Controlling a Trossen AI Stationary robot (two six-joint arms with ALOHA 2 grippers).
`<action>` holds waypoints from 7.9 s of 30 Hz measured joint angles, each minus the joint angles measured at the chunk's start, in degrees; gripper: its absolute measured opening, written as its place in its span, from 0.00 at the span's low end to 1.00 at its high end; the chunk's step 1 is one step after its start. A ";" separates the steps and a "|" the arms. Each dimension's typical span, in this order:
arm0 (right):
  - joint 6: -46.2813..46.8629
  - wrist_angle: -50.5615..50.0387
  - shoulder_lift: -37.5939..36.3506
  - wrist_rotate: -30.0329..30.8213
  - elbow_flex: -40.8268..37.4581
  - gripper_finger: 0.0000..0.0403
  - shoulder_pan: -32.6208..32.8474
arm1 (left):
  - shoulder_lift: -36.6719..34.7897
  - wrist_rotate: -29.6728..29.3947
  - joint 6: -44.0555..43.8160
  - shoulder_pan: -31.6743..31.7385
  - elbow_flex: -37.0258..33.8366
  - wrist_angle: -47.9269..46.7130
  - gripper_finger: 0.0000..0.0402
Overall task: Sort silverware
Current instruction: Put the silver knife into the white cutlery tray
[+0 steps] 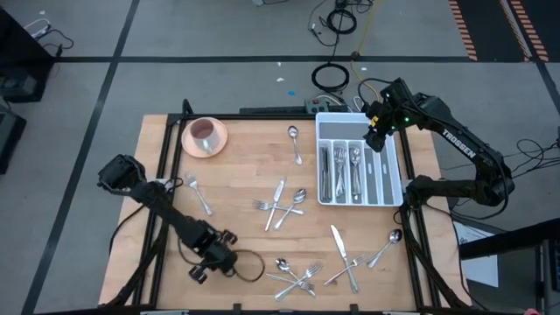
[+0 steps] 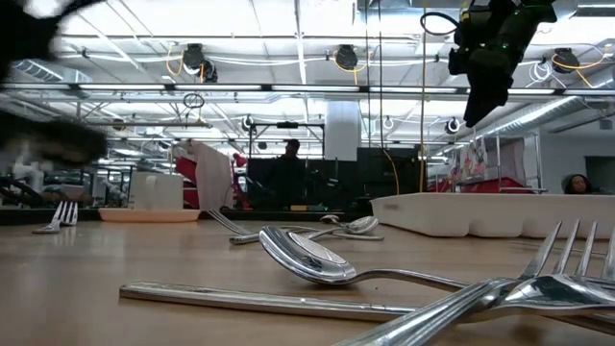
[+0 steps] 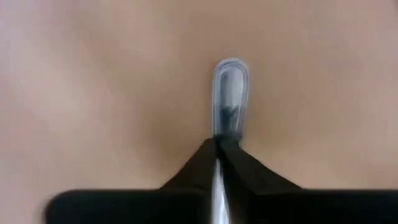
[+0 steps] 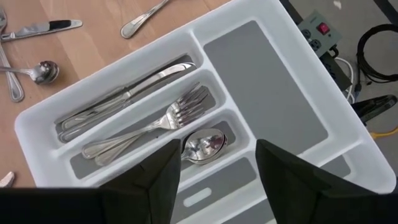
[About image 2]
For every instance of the white cutlery tray grey liners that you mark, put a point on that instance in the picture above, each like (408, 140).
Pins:
(480, 214)

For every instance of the silver fork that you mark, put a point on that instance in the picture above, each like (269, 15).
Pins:
(552, 293)
(48, 229)
(365, 236)

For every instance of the silver ceiling duct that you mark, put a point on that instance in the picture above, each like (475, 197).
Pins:
(29, 69)
(538, 114)

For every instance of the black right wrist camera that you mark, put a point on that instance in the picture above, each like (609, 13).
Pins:
(463, 53)

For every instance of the red container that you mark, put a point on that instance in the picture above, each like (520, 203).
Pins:
(499, 185)

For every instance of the white mug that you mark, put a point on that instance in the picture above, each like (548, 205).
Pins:
(156, 190)

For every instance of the silver knife foreground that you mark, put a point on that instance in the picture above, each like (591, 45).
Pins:
(240, 299)

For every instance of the red lamp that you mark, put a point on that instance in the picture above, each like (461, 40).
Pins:
(238, 160)

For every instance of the long ceiling light bar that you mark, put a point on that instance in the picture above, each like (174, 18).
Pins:
(216, 88)

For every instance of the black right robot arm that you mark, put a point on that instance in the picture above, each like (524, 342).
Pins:
(543, 9)

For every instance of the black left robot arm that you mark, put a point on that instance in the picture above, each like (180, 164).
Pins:
(24, 33)

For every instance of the pale pink hanging cloth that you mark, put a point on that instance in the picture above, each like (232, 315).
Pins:
(214, 178)

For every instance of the black stand frame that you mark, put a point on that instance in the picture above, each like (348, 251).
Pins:
(287, 125)

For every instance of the pink plate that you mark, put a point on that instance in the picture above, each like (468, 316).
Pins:
(144, 215)

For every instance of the person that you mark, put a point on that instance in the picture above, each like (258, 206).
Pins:
(576, 185)
(287, 178)

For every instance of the red cart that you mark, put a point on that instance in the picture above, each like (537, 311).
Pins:
(185, 168)

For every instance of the silver spoon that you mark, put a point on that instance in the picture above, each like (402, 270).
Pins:
(362, 225)
(329, 218)
(307, 259)

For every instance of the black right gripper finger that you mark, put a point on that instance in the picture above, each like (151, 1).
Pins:
(487, 93)

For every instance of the metal shelf rack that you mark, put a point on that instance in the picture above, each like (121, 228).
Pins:
(537, 163)

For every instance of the black monitor row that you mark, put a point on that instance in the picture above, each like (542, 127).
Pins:
(336, 178)

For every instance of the colourful hanging poster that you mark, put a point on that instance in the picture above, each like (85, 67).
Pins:
(473, 161)

